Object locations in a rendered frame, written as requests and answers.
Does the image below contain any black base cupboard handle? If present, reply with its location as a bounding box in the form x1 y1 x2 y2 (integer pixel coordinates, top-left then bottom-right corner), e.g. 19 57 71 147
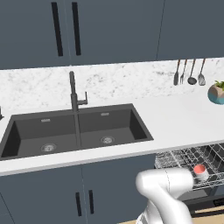
74 191 83 218
87 189 95 215

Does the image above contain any pink and white cup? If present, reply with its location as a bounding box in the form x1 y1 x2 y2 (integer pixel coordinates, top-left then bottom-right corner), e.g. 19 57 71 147
192 164 210 182

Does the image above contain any plant in teal pot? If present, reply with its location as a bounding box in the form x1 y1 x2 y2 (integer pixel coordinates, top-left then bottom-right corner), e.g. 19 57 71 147
206 80 224 106

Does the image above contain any black wall cupboard handle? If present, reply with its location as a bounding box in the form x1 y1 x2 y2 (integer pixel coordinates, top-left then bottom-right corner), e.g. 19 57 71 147
71 1 82 57
51 2 64 58

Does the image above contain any wire dishwasher rack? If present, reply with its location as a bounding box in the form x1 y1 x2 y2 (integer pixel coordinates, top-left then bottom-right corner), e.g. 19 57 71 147
154 142 224 193

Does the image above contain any grey wall cupboard door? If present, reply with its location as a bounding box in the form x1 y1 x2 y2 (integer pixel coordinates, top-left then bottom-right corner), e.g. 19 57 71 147
156 0 224 62
0 0 72 71
63 0 166 67

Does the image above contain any hanging grey slotted turner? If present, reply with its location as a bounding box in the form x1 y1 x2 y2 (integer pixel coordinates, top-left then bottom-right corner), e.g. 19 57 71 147
197 58 207 87

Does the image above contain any dark dishwasher door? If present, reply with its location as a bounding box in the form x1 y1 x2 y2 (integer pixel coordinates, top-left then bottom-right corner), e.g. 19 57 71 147
176 185 224 219

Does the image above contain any dark double sink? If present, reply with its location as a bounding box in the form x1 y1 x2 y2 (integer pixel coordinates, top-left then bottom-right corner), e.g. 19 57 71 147
0 102 155 162

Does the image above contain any dark tap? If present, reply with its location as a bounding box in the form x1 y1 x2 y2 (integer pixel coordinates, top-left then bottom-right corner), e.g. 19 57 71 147
68 70 88 114

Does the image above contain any hanging grey spatula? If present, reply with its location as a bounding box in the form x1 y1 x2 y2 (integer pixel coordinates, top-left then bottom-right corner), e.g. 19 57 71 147
173 59 181 87

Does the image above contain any hanging grey ladle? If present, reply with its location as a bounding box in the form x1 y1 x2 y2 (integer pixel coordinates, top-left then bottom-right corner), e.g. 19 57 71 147
186 58 198 87

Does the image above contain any grey base cupboard door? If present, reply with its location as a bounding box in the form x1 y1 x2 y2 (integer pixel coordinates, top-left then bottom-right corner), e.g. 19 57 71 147
80 153 158 224
0 165 88 224

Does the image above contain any hanging grey fork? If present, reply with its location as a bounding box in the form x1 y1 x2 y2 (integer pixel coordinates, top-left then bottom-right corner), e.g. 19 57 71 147
179 59 188 86

